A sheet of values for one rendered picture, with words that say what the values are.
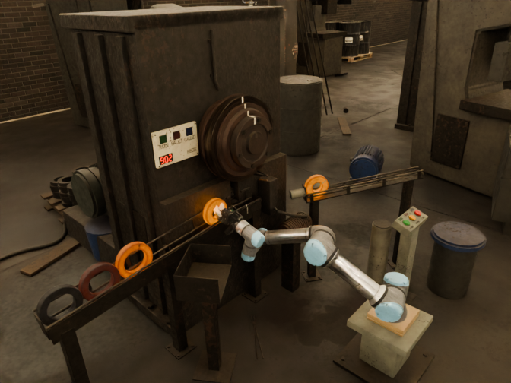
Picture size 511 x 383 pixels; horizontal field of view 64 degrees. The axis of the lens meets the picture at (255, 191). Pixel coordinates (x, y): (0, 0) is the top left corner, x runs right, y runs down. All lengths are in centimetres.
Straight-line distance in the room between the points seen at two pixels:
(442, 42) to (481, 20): 40
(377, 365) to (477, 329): 74
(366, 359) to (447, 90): 289
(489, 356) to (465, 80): 258
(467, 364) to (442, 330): 25
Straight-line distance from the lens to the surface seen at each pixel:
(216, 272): 205
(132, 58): 200
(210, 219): 227
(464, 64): 440
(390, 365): 238
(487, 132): 435
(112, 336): 274
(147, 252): 208
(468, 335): 282
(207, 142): 211
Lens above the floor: 183
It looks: 26 degrees down
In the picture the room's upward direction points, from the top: 2 degrees counter-clockwise
